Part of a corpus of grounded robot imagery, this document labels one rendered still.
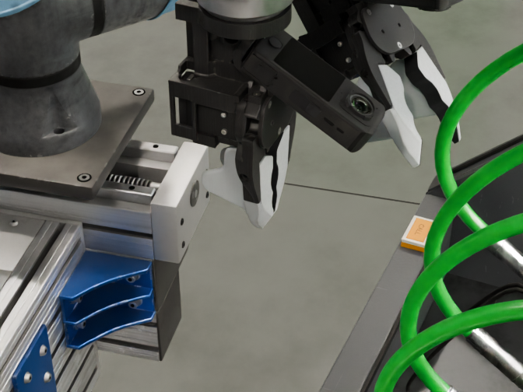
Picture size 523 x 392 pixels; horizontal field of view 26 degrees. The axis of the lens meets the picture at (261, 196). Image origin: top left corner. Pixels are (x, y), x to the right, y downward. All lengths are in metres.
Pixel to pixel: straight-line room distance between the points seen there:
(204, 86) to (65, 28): 0.46
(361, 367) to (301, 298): 1.48
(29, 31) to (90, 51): 2.36
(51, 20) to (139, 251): 0.31
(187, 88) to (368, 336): 0.46
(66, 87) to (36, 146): 0.08
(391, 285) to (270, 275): 1.45
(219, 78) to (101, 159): 0.48
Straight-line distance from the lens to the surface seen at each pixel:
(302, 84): 0.86
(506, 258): 1.06
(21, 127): 1.36
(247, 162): 0.89
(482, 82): 0.97
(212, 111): 0.90
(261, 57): 0.86
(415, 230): 1.37
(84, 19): 1.33
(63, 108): 1.36
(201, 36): 0.88
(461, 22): 3.84
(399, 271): 1.33
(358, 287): 2.72
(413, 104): 1.07
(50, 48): 1.32
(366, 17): 1.00
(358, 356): 1.22
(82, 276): 1.40
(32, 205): 1.43
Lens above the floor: 1.82
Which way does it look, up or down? 37 degrees down
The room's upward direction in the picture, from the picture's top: straight up
